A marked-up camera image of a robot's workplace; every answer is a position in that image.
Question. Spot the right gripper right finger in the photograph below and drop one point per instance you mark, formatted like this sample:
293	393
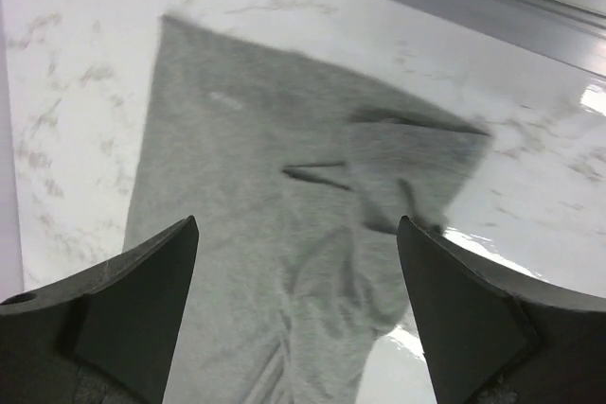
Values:
494	335

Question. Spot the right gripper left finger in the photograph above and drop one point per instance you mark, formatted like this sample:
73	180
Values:
103	335

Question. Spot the grey t shirt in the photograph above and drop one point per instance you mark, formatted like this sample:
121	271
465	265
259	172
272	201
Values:
297	173

